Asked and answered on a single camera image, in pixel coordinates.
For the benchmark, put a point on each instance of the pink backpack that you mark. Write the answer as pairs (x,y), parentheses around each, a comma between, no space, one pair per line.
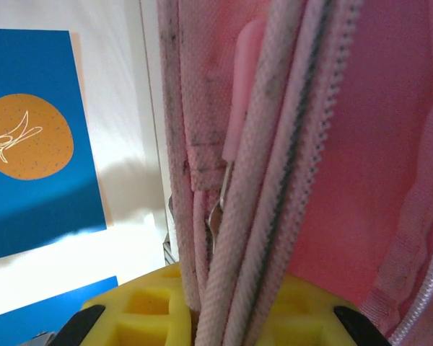
(364,144)

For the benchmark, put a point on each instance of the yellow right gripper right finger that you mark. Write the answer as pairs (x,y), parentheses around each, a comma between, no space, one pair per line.
(303,324)

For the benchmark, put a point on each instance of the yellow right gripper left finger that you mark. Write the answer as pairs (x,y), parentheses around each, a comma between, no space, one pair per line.
(148,306)

